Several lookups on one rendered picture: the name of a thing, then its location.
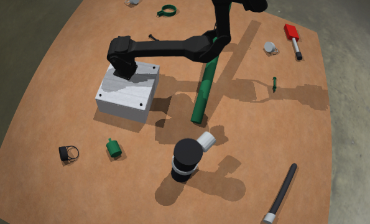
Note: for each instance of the dark green ring clamp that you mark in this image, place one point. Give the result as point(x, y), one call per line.
point(168, 14)

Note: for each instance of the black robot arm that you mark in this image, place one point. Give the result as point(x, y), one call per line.
point(123, 50)

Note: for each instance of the green cylinder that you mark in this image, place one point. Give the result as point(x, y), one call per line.
point(113, 148)
point(204, 91)

